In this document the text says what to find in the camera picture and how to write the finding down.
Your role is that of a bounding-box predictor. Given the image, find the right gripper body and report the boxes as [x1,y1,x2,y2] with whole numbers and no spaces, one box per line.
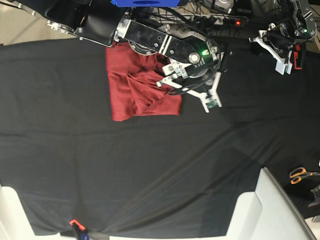
[113,17,224,88]

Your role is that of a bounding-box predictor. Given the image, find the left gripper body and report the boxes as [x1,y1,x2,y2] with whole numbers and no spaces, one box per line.
[266,0,318,60]

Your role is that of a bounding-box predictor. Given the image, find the red long-sleeve shirt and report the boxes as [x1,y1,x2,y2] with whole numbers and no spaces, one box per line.
[105,43,182,122]

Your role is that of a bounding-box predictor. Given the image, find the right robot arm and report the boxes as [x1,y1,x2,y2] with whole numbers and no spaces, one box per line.
[1,0,226,112]

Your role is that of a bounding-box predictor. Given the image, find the red and black clamp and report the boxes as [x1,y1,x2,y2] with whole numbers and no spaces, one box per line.
[293,44,306,70]

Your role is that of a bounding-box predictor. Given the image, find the white power strip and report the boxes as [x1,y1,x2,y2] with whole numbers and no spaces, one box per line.
[181,13,247,27]

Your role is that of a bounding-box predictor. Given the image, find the blue plastic box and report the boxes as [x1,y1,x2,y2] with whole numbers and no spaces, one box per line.
[110,0,180,8]

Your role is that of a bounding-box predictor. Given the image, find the black table cloth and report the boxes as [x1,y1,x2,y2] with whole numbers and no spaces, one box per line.
[0,39,320,239]

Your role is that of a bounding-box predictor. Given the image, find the blue clamp at bottom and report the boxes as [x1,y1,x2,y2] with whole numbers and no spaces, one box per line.
[69,219,93,240]

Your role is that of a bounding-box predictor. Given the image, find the yellow-handled scissors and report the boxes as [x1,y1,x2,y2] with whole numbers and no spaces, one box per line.
[289,167,320,185]

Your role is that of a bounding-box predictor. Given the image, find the white table frame right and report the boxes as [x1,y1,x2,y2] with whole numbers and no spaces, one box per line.
[226,167,316,240]

